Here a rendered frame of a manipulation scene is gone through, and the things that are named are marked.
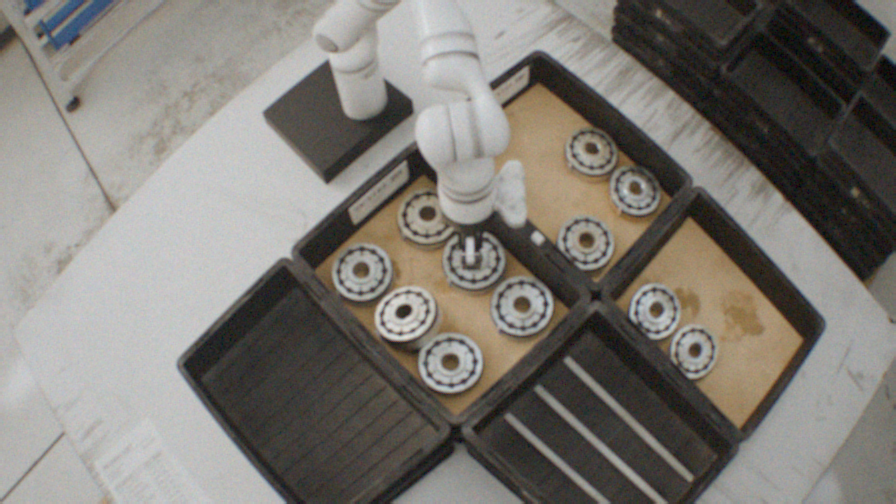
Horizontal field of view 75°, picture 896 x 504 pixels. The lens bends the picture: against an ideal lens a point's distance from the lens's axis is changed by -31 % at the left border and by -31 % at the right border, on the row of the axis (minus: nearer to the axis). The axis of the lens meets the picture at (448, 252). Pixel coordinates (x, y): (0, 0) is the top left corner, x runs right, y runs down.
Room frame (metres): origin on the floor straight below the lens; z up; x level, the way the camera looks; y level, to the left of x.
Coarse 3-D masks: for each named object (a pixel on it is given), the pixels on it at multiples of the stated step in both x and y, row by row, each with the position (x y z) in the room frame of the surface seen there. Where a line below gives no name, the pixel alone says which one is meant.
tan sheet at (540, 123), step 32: (544, 96) 0.85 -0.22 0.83; (512, 128) 0.78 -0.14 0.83; (544, 128) 0.77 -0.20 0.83; (576, 128) 0.77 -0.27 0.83; (544, 160) 0.70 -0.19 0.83; (544, 192) 0.64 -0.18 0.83; (576, 192) 0.63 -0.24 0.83; (544, 224) 0.58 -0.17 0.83; (608, 224) 0.56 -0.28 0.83; (640, 224) 0.56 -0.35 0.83
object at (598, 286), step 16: (560, 64) 0.85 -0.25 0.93; (496, 80) 0.82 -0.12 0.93; (576, 80) 0.81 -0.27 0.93; (592, 96) 0.78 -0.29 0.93; (640, 128) 0.70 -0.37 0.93; (656, 144) 0.66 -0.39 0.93; (672, 160) 0.63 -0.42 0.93; (688, 176) 0.59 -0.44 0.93; (672, 208) 0.54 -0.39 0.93; (528, 224) 0.54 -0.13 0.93; (656, 224) 0.51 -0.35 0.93; (640, 240) 0.49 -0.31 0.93; (560, 256) 0.48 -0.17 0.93; (576, 272) 0.45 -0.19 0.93; (608, 272) 0.44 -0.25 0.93; (592, 288) 0.42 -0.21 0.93
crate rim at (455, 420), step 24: (384, 168) 0.67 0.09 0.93; (360, 192) 0.63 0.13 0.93; (336, 216) 0.59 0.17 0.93; (528, 240) 0.51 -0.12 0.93; (552, 264) 0.47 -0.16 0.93; (576, 288) 0.42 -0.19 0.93; (576, 312) 0.38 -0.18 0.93; (552, 336) 0.35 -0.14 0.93; (528, 360) 0.32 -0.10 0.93; (504, 384) 0.29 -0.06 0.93
